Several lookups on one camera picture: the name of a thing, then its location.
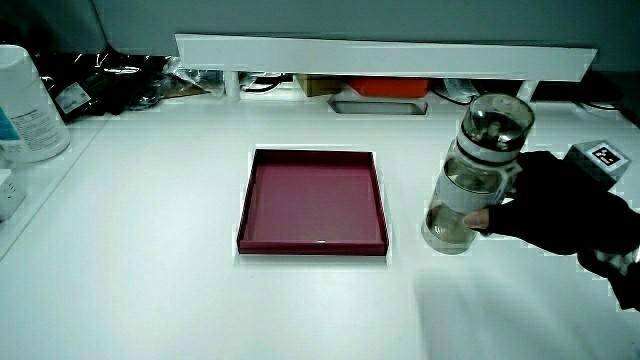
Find person's right hand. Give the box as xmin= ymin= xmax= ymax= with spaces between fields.
xmin=463 ymin=140 xmax=640 ymax=257

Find clear bottle with grey lid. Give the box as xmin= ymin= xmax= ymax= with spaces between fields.
xmin=421 ymin=93 xmax=536 ymax=256

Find flat grey tray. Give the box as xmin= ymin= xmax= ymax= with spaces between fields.
xmin=328 ymin=95 xmax=429 ymax=117

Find orange box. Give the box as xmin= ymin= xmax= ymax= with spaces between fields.
xmin=348 ymin=76 xmax=431 ymax=99

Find white desk shelf riser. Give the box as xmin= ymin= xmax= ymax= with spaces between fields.
xmin=174 ymin=33 xmax=599 ymax=104

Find maroon square tray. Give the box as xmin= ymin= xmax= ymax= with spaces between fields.
xmin=236 ymin=147 xmax=391 ymax=257

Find brown cardboard box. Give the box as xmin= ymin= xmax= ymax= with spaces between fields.
xmin=295 ymin=73 xmax=346 ymax=98

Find clear plastic bag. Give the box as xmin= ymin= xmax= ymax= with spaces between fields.
xmin=162 ymin=56 xmax=225 ymax=98

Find black plastic bags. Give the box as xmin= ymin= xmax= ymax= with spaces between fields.
xmin=37 ymin=48 xmax=169 ymax=122

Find large white labelled canister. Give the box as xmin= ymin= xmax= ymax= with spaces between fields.
xmin=0 ymin=44 xmax=72 ymax=165

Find white power strip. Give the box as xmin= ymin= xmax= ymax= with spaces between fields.
xmin=0 ymin=168 xmax=27 ymax=222

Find black cable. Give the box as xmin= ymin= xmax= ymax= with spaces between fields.
xmin=432 ymin=79 xmax=474 ymax=107
xmin=239 ymin=73 xmax=295 ymax=95

